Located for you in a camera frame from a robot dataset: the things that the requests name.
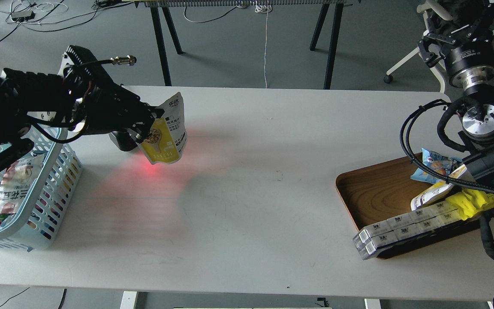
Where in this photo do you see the red white snack bag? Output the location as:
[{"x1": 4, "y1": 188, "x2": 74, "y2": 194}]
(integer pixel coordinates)
[{"x1": 0, "y1": 154, "x2": 45, "y2": 215}]

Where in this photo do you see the white box row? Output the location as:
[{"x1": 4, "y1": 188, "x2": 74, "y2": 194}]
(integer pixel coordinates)
[
  {"x1": 352, "y1": 201, "x2": 461, "y2": 254},
  {"x1": 352, "y1": 209, "x2": 461, "y2": 260}
]

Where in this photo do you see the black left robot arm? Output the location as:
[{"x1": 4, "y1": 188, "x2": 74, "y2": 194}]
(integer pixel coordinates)
[{"x1": 0, "y1": 45, "x2": 164, "y2": 172}]

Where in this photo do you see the white hanging cable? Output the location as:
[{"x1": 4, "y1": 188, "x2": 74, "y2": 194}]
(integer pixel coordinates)
[{"x1": 254, "y1": 4, "x2": 273, "y2": 89}]

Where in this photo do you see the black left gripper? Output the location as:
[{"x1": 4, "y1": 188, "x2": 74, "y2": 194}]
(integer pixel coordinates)
[{"x1": 74, "y1": 84, "x2": 165, "y2": 143}]

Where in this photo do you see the lower white box row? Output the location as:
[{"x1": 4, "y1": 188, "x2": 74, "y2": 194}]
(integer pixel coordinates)
[{"x1": 352, "y1": 209, "x2": 461, "y2": 260}]

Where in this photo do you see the white office chair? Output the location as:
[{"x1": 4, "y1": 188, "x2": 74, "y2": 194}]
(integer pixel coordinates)
[{"x1": 383, "y1": 0, "x2": 453, "y2": 94}]

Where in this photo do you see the blue snack bag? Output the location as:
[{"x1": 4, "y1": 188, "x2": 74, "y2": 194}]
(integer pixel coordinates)
[{"x1": 410, "y1": 148, "x2": 462, "y2": 184}]

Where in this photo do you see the upper white box row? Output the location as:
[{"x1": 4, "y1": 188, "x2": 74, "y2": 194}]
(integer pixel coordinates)
[{"x1": 352, "y1": 201, "x2": 461, "y2": 254}]

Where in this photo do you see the light blue plastic basket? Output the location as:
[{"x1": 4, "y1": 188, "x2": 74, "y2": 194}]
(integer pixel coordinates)
[{"x1": 0, "y1": 129, "x2": 83, "y2": 251}]

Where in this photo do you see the yellow cartoon snack bag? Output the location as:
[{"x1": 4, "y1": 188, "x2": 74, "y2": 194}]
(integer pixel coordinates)
[{"x1": 445, "y1": 188, "x2": 494, "y2": 221}]

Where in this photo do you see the black power adapter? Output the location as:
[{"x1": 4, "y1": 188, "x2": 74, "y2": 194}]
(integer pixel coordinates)
[{"x1": 10, "y1": 10, "x2": 35, "y2": 23}]

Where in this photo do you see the black barcode scanner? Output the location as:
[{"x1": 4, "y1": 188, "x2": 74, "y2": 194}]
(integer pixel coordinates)
[{"x1": 108, "y1": 131, "x2": 139, "y2": 152}]

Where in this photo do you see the brown wooden tray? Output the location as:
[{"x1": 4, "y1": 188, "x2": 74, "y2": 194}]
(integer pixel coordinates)
[{"x1": 335, "y1": 157, "x2": 479, "y2": 259}]

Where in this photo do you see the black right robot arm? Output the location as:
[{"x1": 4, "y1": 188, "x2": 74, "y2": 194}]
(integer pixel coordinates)
[{"x1": 400, "y1": 0, "x2": 494, "y2": 309}]

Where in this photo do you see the black leg background table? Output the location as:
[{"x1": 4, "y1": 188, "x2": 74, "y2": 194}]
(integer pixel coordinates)
[{"x1": 139, "y1": 1, "x2": 346, "y2": 90}]

